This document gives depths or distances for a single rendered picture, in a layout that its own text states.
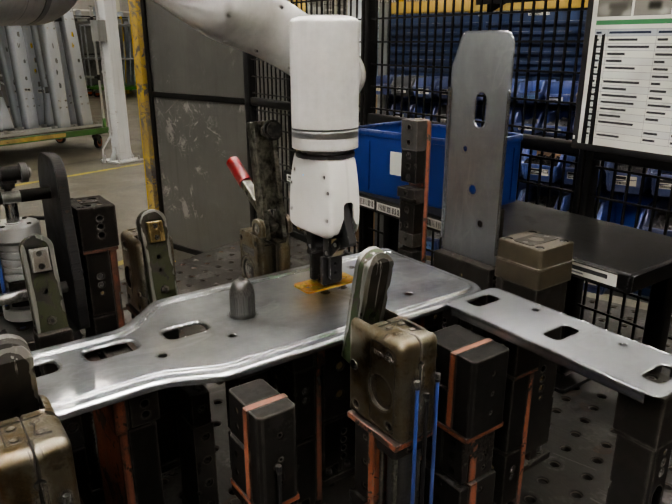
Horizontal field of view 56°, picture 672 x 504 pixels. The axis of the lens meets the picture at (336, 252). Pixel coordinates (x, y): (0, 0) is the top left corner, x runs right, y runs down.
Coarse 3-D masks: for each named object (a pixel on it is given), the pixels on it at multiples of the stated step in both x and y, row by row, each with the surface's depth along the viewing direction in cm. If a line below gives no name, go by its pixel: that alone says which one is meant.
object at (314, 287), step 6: (318, 276) 85; (342, 276) 88; (348, 276) 87; (300, 282) 85; (306, 282) 85; (312, 282) 85; (318, 282) 85; (342, 282) 85; (348, 282) 85; (300, 288) 83; (306, 288) 83; (312, 288) 83; (318, 288) 83; (324, 288) 83; (330, 288) 84
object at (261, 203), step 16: (256, 128) 90; (272, 128) 89; (256, 144) 91; (272, 144) 92; (256, 160) 91; (272, 160) 93; (256, 176) 92; (272, 176) 94; (256, 192) 93; (272, 192) 94; (256, 208) 94; (272, 208) 94
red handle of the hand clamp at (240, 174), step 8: (232, 160) 100; (232, 168) 100; (240, 168) 99; (240, 176) 99; (248, 176) 99; (240, 184) 99; (248, 184) 98; (248, 192) 97; (272, 216) 95; (272, 224) 94
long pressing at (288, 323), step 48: (288, 288) 87; (336, 288) 87; (432, 288) 87; (480, 288) 89; (96, 336) 72; (144, 336) 73; (192, 336) 73; (240, 336) 73; (288, 336) 73; (336, 336) 74; (48, 384) 63; (96, 384) 63; (144, 384) 63; (192, 384) 65
